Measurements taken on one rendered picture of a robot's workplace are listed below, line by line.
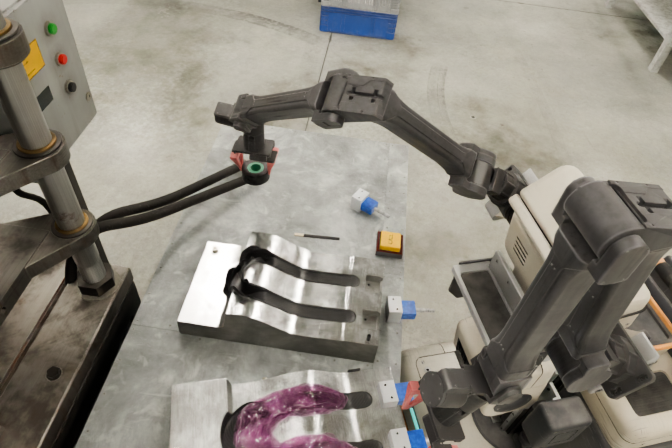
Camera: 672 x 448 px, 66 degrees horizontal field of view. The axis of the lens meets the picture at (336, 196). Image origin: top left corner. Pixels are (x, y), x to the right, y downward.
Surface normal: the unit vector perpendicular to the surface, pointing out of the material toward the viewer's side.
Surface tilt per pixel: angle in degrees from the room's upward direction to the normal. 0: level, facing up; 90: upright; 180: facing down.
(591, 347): 78
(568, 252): 90
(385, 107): 58
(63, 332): 0
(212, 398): 0
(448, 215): 0
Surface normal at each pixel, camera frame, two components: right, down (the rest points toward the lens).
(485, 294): 0.08, -0.70
